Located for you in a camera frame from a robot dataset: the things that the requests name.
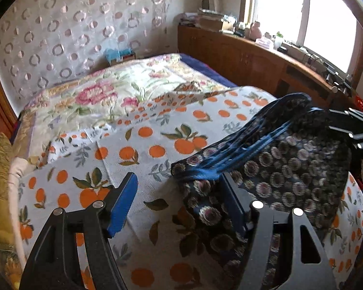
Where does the stack of books and papers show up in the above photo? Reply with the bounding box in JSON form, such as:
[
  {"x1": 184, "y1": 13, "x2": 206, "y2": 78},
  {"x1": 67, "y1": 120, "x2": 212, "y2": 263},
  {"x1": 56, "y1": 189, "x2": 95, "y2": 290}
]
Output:
[{"x1": 178, "y1": 7, "x2": 236, "y2": 32}]

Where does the yellow textured pillow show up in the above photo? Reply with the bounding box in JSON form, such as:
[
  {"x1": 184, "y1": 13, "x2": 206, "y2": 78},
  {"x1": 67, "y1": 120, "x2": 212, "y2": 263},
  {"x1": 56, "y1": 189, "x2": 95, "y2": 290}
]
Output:
[{"x1": 0, "y1": 131, "x2": 28, "y2": 290}]

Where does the navy blue blanket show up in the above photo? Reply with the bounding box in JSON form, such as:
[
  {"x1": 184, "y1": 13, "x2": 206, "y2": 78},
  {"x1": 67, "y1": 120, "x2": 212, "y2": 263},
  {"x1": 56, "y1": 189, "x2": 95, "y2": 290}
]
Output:
[{"x1": 180, "y1": 54, "x2": 238, "y2": 88}]

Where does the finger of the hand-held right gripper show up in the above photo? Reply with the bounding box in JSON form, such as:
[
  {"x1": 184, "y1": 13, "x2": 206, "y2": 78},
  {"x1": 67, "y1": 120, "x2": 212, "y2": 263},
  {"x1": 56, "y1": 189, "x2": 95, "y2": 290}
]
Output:
[
  {"x1": 328, "y1": 108, "x2": 363, "y2": 127},
  {"x1": 328, "y1": 125, "x2": 363, "y2": 152}
]

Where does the pink floral quilt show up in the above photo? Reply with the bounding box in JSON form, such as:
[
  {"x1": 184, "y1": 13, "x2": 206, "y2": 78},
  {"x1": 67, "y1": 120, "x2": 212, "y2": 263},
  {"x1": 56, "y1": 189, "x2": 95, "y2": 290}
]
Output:
[{"x1": 10, "y1": 53, "x2": 230, "y2": 170}]

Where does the dark floral patterned garment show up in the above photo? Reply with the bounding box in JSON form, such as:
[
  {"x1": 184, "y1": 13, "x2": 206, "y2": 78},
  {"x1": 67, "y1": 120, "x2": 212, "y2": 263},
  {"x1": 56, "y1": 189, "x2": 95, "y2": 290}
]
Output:
[{"x1": 171, "y1": 92, "x2": 363, "y2": 290}]

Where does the orange fruit print sheet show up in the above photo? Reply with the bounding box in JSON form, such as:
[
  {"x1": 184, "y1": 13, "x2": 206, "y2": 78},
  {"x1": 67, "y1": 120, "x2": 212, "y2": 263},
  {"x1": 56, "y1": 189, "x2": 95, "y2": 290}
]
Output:
[{"x1": 16, "y1": 86, "x2": 363, "y2": 290}]

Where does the wooden cabinet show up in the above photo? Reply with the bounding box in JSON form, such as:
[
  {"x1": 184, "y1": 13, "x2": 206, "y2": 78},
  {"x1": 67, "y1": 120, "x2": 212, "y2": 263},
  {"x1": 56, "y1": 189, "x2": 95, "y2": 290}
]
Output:
[{"x1": 177, "y1": 24, "x2": 360, "y2": 109}]

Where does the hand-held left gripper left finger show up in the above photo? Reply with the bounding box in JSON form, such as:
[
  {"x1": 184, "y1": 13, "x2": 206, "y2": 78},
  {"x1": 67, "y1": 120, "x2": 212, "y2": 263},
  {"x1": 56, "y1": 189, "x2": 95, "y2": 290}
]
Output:
[{"x1": 18, "y1": 172, "x2": 139, "y2": 290}]

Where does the white circle pattern curtain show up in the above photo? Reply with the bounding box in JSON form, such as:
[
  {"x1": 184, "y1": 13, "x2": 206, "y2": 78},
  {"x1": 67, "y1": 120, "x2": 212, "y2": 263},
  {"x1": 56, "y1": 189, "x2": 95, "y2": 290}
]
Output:
[{"x1": 0, "y1": 0, "x2": 182, "y2": 106}]

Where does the pink figurine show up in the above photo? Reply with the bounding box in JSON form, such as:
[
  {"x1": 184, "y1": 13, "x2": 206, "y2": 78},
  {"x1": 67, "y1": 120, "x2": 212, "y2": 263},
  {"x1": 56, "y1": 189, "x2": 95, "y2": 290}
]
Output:
[{"x1": 250, "y1": 21, "x2": 264, "y2": 40}]

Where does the window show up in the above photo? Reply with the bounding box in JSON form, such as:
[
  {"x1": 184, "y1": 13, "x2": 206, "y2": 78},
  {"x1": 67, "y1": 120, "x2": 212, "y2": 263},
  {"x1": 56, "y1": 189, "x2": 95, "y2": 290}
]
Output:
[{"x1": 240, "y1": 0, "x2": 363, "y2": 76}]

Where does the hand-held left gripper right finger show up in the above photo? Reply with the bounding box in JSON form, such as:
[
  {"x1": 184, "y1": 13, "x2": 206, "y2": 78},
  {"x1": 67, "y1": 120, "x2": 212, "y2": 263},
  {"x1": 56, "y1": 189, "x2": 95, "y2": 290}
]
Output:
[{"x1": 219, "y1": 172, "x2": 336, "y2": 290}]

